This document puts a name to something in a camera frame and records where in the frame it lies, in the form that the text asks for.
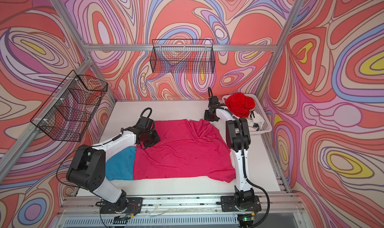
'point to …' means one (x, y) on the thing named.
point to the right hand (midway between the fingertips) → (209, 119)
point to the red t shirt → (240, 105)
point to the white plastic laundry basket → (259, 110)
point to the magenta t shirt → (186, 149)
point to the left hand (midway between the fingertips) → (163, 138)
